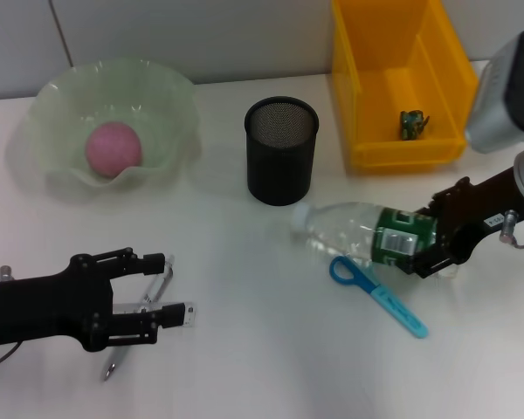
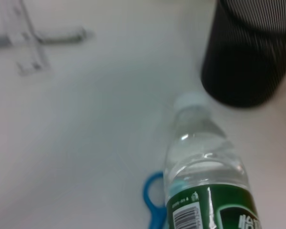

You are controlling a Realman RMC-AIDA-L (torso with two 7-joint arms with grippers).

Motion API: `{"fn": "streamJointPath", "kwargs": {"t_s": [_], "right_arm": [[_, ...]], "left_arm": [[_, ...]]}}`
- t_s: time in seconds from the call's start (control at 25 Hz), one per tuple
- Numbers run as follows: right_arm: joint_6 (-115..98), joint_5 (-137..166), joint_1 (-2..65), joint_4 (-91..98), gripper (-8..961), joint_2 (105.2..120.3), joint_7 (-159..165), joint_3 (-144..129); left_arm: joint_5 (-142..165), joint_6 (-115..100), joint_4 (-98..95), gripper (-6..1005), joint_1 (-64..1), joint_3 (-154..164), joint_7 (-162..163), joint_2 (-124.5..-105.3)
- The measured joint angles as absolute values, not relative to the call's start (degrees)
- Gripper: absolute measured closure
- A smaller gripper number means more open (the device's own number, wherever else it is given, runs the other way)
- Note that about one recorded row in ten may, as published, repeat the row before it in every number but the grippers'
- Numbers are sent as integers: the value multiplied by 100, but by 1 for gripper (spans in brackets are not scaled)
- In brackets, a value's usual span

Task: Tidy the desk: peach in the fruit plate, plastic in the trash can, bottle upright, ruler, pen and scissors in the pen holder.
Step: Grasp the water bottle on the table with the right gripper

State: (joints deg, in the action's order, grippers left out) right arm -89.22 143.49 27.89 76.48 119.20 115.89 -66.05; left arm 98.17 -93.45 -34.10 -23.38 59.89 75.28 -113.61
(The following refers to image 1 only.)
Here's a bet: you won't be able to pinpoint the clear plastic ruler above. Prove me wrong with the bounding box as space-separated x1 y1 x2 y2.
113 300 199 328

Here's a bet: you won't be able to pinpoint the clear bottle green label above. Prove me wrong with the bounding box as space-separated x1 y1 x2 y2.
290 201 459 280

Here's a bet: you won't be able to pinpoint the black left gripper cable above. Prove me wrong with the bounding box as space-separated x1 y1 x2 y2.
0 342 23 372

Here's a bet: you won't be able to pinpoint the yellow plastic bin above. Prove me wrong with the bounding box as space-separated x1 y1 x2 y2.
330 0 480 172

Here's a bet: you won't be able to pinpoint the silver pen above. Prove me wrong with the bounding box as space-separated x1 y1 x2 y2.
100 254 177 383

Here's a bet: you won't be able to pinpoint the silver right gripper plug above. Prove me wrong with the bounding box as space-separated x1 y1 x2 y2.
500 209 519 244

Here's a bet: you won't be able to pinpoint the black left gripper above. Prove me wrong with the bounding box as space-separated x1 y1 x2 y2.
0 246 185 354

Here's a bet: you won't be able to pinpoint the green glass fruit bowl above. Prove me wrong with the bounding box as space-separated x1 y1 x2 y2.
28 58 202 189

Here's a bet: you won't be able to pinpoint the black mesh pen cup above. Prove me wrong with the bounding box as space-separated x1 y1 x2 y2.
243 96 321 207

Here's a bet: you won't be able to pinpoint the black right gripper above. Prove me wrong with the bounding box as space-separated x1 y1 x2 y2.
401 168 524 278

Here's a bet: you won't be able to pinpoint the blue scissors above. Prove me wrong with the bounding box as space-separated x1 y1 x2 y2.
329 256 430 340

